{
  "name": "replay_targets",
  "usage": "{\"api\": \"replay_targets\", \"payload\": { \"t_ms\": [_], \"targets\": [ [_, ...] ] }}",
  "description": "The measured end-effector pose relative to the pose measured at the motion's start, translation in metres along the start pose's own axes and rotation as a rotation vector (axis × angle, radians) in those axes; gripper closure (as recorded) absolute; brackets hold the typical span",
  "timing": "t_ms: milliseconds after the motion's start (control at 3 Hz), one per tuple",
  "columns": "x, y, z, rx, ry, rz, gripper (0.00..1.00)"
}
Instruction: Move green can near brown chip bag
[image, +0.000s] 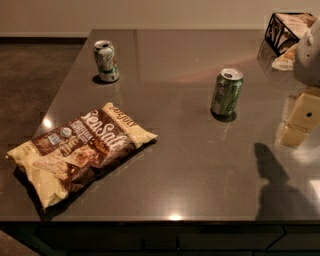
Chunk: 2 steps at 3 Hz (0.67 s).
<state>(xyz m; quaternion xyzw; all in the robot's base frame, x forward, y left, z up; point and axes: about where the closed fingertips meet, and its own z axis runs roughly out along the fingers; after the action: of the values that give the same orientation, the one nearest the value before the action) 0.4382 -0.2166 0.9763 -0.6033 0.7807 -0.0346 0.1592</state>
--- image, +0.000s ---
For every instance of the white green soda can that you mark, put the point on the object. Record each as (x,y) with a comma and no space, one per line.
(105,58)

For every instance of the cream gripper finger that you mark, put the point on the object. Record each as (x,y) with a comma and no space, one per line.
(304,117)

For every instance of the white paper napkins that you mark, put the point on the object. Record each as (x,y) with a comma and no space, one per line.
(285,61)

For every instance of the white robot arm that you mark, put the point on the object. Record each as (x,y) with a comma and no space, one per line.
(306,65)

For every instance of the black wire napkin holder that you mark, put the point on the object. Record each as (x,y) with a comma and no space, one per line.
(286,29)

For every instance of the brown sea salt chip bag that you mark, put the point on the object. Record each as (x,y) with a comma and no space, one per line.
(69,157)

